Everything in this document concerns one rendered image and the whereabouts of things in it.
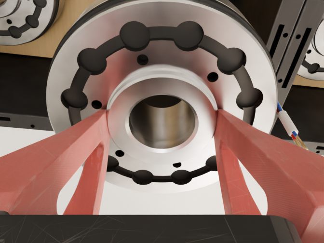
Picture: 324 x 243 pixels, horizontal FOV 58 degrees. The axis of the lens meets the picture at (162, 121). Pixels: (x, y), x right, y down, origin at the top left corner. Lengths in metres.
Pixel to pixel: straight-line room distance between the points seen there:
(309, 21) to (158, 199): 0.53
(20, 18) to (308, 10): 0.22
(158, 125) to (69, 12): 0.19
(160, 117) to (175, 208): 0.55
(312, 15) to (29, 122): 0.22
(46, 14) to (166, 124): 0.17
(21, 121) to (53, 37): 0.10
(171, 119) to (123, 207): 0.55
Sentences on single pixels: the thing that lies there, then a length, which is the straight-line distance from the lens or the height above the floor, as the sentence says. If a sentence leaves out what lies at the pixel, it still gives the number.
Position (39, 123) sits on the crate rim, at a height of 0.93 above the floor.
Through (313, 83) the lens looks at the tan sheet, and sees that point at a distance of 0.37.
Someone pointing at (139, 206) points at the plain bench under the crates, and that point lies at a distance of 0.69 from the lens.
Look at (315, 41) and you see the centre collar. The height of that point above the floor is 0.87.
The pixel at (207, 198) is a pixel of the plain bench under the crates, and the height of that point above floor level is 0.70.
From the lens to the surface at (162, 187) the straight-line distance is 0.16.
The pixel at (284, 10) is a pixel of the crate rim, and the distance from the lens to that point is 0.21.
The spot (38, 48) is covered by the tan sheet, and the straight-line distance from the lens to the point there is 0.33.
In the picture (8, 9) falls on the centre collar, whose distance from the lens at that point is 0.29.
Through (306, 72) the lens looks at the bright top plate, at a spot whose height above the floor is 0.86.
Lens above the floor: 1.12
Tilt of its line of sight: 54 degrees down
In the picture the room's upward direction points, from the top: 179 degrees clockwise
